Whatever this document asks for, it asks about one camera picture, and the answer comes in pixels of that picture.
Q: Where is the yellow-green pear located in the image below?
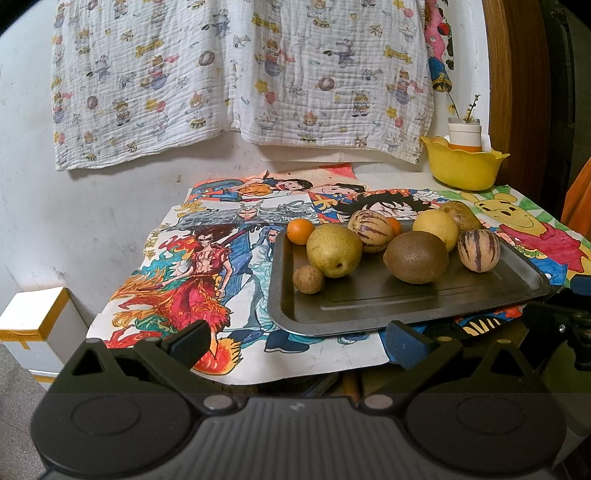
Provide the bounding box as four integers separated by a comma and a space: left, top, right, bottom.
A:
306, 223, 363, 279

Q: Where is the dark striped pepino melon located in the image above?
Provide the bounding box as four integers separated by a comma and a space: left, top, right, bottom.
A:
457, 229, 501, 273

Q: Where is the white jar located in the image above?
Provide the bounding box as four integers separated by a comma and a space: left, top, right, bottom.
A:
447, 117, 482, 152

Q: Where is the yellow round citrus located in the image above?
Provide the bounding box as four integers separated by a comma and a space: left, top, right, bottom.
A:
412, 209, 460, 252

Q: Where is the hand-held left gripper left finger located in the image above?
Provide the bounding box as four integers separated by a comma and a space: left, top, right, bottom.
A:
46, 320, 237, 416

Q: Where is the printed muslin blanket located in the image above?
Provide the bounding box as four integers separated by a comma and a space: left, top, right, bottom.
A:
50, 0, 435, 172

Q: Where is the cartoon print tablecloth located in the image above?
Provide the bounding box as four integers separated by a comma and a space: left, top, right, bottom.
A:
87, 225, 391, 387

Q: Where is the small brown longan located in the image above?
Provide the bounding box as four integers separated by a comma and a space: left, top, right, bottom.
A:
293, 265, 325, 295

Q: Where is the grey winged figure drawing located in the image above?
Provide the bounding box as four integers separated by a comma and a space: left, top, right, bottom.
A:
172, 198, 315, 232

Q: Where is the pale striped pepino melon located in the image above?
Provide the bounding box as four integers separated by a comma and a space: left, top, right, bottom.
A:
347, 210, 394, 254

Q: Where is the metal baking tray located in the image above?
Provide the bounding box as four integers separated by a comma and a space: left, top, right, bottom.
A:
268, 219, 552, 337

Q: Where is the brown kiwi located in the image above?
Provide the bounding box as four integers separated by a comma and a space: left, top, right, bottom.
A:
383, 231, 450, 284

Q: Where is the orange cloth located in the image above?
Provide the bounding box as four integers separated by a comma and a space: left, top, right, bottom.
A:
560, 156, 591, 228

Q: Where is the wall poster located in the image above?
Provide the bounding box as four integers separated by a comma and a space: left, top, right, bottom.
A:
424, 0, 456, 93

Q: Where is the white box with yellow tape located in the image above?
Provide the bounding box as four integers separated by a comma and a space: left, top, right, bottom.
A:
0, 286, 89, 385

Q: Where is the bear drawing paper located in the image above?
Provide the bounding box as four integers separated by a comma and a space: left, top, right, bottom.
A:
438, 185, 591, 288

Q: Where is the yellow plastic bowl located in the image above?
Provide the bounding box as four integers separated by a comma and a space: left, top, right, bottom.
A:
420, 135, 510, 192

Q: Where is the cartoon boys drawing paper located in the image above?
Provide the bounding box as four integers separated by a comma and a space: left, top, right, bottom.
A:
191, 172, 462, 228

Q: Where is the wooden door frame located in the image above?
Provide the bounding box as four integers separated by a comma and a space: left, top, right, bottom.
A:
481, 0, 557, 204

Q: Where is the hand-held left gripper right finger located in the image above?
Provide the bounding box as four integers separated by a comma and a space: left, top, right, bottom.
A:
360, 320, 550, 415

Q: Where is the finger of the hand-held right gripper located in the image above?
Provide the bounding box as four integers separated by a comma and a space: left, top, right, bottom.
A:
558, 274, 591, 303
522, 300, 591, 335

